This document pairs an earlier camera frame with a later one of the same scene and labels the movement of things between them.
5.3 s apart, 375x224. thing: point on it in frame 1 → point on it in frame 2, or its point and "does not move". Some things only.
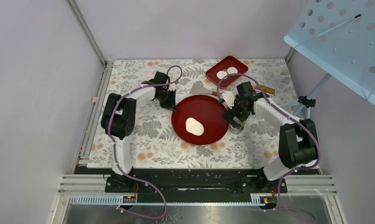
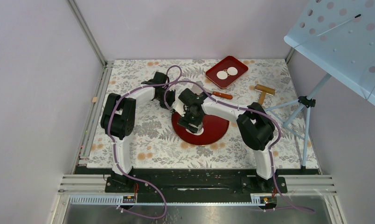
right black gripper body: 238,110 → 190,117
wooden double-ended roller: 267,90 does not move
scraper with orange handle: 197,88 does not move
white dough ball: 194,127 does not move
